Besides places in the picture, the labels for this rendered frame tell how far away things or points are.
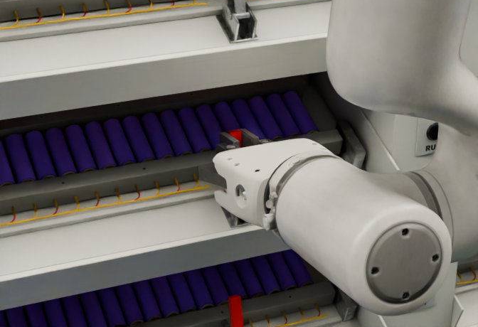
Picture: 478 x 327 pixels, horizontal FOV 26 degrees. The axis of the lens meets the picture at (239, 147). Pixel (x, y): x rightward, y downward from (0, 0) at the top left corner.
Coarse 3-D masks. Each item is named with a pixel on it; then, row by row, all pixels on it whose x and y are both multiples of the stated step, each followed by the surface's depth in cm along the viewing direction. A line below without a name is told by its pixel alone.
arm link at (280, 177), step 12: (300, 156) 84; (312, 156) 83; (324, 156) 83; (336, 156) 84; (288, 168) 83; (276, 180) 83; (276, 192) 83; (276, 204) 82; (264, 216) 84; (276, 228) 83
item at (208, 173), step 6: (198, 168) 94; (204, 168) 94; (210, 168) 94; (204, 174) 94; (210, 174) 93; (216, 174) 92; (204, 180) 94; (210, 180) 93; (216, 180) 92; (222, 180) 92; (222, 186) 92
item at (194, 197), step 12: (204, 192) 104; (144, 204) 102; (156, 204) 103; (168, 204) 103; (72, 216) 100; (84, 216) 100; (96, 216) 101; (108, 216) 101; (12, 228) 98; (24, 228) 98; (36, 228) 99; (48, 228) 99
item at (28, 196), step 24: (336, 144) 110; (120, 168) 103; (144, 168) 103; (168, 168) 104; (192, 168) 105; (0, 192) 99; (24, 192) 99; (48, 192) 100; (72, 192) 101; (96, 192) 102; (120, 192) 103; (48, 216) 99
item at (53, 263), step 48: (336, 96) 115; (144, 192) 104; (192, 192) 105; (0, 240) 98; (48, 240) 98; (96, 240) 99; (144, 240) 100; (192, 240) 101; (240, 240) 103; (0, 288) 95; (48, 288) 98; (96, 288) 100
